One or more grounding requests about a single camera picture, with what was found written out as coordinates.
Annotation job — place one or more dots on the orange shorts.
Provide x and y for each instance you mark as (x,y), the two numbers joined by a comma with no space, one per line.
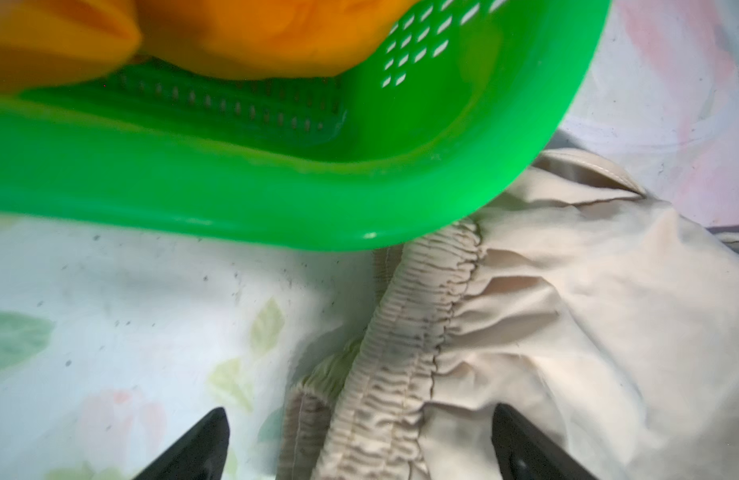
(53,43)

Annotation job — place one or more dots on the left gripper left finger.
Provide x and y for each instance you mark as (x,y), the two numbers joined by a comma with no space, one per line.
(200,454)

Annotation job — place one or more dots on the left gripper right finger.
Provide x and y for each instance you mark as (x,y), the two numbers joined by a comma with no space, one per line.
(525,453)

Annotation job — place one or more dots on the green plastic basket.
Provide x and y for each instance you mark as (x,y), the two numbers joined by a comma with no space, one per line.
(453,106)

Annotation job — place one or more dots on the beige shorts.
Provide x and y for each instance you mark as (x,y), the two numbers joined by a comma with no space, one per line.
(595,309)

